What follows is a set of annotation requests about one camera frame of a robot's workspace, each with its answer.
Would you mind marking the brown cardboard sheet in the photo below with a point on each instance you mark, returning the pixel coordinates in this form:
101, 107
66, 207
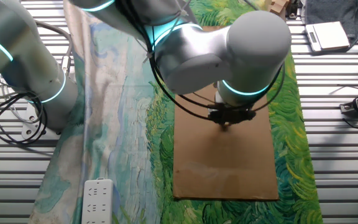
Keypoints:
222, 161

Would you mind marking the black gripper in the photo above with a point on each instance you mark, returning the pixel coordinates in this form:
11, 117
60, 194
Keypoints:
233, 113

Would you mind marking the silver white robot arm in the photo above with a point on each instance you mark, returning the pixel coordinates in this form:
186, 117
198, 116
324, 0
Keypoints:
253, 46

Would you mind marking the dark grey towel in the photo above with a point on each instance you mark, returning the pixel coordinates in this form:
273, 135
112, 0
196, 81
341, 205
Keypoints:
337, 11

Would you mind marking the white power strip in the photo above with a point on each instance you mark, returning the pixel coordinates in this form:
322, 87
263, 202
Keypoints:
97, 202

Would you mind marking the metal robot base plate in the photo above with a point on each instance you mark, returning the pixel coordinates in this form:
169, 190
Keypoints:
30, 129

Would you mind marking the painted landscape print cloth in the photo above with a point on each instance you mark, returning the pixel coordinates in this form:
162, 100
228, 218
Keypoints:
120, 140

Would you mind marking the white digital scale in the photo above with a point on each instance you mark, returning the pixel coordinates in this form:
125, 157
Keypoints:
331, 35

